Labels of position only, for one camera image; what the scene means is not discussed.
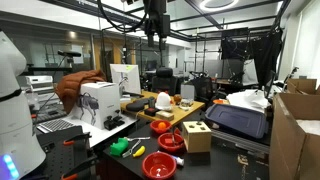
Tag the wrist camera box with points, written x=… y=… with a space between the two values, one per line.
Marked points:
x=165 y=26

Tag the black pouch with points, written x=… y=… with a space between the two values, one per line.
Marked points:
x=136 y=105

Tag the gray box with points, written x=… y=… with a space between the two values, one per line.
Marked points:
x=187 y=91

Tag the black perforated board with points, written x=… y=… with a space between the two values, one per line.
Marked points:
x=61 y=156

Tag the red cube block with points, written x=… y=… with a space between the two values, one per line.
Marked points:
x=168 y=141

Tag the red plastic bowl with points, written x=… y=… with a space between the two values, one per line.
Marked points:
x=166 y=148
x=155 y=129

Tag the black box with red label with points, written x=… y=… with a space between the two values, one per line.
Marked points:
x=151 y=111

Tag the white backed monitor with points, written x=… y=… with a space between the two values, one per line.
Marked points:
x=128 y=78

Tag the wooden shape sorter box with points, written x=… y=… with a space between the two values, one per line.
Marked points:
x=196 y=136

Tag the brown ball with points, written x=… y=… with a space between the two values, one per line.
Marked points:
x=177 y=99

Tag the black office chair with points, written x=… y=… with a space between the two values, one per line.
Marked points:
x=165 y=81

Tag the large brown cardboard box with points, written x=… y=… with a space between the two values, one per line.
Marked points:
x=286 y=143

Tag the black camera on tripod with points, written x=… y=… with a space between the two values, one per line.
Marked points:
x=68 y=53

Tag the blue white toothpaste tube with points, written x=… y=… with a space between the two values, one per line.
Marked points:
x=178 y=160

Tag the white paper pile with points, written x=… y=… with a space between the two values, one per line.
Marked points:
x=248 y=99

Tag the black game controller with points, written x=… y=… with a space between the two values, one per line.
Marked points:
x=113 y=122

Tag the orange bowl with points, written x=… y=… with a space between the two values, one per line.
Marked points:
x=220 y=101

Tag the black orange clamp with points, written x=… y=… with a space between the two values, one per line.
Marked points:
x=81 y=165
x=77 y=137

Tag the black cylinder speaker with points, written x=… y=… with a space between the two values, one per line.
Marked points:
x=152 y=102

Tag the gray keyboard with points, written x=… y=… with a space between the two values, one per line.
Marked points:
x=55 y=125

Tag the orange ball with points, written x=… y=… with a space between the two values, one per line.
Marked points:
x=162 y=125

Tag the yellow toy banana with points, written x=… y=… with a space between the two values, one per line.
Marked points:
x=139 y=151

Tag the white desktop device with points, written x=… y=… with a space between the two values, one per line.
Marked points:
x=39 y=83

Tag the brown puffer jacket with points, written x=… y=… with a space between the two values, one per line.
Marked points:
x=71 y=86

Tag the white robot dog box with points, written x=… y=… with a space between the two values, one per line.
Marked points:
x=98 y=103

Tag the green toy with eye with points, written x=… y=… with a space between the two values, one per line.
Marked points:
x=118 y=147

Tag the white plush chicken toy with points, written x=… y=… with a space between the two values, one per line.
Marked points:
x=164 y=101

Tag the clear plastic container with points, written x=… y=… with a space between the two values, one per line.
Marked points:
x=186 y=104

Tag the small tan cardboard box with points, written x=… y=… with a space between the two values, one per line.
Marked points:
x=165 y=115

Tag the black curtain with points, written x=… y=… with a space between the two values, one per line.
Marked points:
x=263 y=50

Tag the large red plate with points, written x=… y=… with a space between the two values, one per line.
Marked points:
x=159 y=166

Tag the small metal tool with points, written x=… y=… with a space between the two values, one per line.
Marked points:
x=174 y=140

